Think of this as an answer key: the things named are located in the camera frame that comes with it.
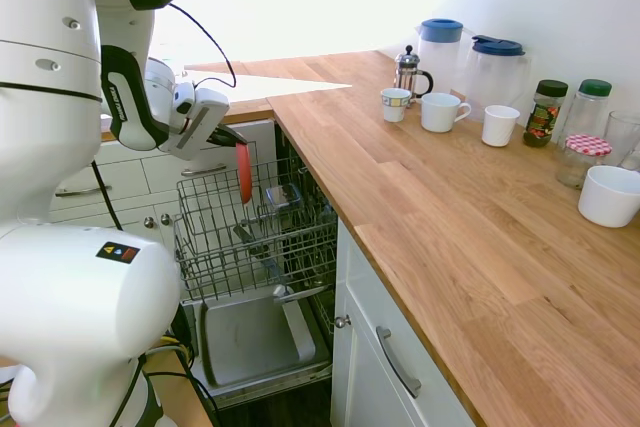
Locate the round metal cabinet knob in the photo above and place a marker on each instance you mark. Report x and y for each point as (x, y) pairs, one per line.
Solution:
(149, 221)
(165, 220)
(342, 321)

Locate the large white mug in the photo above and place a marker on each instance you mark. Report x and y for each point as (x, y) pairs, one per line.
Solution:
(440, 114)

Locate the pitcher with light blue lid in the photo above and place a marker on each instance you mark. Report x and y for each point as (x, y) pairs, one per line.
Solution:
(439, 57)

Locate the glass jar red checked lid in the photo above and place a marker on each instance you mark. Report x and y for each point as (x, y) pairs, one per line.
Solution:
(582, 152)

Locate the clear plastic container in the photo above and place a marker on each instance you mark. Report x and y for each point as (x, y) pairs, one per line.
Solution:
(282, 195)

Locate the white ribbed cup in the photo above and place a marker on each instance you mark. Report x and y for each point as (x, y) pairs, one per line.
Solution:
(500, 127)

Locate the dark-lidded spice jar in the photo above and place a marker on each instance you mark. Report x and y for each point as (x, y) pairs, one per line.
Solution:
(542, 117)

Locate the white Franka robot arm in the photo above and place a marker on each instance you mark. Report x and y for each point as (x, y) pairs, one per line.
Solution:
(50, 147)

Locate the small patterned paper cup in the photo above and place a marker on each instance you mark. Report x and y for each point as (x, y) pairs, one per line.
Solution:
(395, 106)

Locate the white drawer front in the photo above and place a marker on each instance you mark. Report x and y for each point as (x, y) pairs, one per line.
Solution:
(365, 297)

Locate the glass french press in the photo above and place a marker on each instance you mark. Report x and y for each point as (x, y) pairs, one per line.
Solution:
(407, 72)

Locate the steel dishwasher door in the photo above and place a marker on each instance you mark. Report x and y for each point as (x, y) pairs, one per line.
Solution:
(245, 342)

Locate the pitcher with dark blue lid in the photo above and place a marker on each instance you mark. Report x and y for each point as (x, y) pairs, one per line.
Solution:
(495, 82)

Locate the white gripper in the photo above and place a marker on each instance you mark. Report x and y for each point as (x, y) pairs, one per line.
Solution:
(197, 122)

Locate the white ceramic bowl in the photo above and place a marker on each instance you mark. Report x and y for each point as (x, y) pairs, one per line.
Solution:
(610, 197)

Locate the wooden robot table board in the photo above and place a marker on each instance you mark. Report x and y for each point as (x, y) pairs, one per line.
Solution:
(180, 397)

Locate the clear bottle with green lid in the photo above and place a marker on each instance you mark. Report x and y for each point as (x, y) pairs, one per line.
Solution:
(590, 112)

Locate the tall drinking glass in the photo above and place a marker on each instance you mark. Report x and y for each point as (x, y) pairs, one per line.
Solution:
(625, 137)

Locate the red plastic plate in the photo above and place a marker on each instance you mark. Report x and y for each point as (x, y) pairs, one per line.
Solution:
(244, 172)

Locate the white cabinet door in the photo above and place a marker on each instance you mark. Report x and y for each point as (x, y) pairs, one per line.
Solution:
(360, 387)

